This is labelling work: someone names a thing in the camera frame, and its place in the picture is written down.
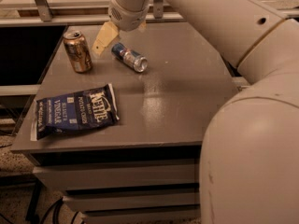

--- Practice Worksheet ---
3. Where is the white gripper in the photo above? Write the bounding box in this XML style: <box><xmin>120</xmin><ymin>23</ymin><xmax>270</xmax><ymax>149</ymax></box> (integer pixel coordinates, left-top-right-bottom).
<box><xmin>93</xmin><ymin>0</ymin><xmax>149</xmax><ymax>55</ymax></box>

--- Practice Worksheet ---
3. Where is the blue silver redbull can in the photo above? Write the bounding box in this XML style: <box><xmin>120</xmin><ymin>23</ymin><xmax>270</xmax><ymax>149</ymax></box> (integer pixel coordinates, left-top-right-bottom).
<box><xmin>111</xmin><ymin>43</ymin><xmax>148</xmax><ymax>73</ymax></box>

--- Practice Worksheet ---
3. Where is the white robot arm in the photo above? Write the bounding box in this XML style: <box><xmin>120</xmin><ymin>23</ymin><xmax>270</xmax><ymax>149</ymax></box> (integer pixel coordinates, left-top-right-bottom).
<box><xmin>108</xmin><ymin>0</ymin><xmax>299</xmax><ymax>224</ymax></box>

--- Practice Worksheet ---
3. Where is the gold soda can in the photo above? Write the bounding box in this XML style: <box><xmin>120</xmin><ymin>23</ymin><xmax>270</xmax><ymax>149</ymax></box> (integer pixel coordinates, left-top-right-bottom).
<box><xmin>64</xmin><ymin>31</ymin><xmax>93</xmax><ymax>73</ymax></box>

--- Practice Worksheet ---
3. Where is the grey drawer cabinet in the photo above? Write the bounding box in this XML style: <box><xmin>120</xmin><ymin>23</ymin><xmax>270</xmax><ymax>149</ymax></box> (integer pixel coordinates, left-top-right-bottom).
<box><xmin>11</xmin><ymin>22</ymin><xmax>237</xmax><ymax>224</ymax></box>

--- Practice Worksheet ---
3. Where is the blue kettle chips bag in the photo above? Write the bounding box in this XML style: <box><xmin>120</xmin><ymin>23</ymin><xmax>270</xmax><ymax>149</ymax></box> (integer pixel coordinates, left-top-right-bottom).
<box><xmin>31</xmin><ymin>84</ymin><xmax>119</xmax><ymax>141</ymax></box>

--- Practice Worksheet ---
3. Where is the metal railing frame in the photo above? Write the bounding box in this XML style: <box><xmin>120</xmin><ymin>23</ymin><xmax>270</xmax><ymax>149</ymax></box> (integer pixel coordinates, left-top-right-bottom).
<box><xmin>0</xmin><ymin>0</ymin><xmax>299</xmax><ymax>28</ymax></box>

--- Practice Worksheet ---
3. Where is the black cable on floor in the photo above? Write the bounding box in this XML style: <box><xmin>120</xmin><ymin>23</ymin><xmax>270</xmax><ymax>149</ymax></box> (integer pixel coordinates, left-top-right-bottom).
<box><xmin>40</xmin><ymin>198</ymin><xmax>78</xmax><ymax>224</ymax></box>

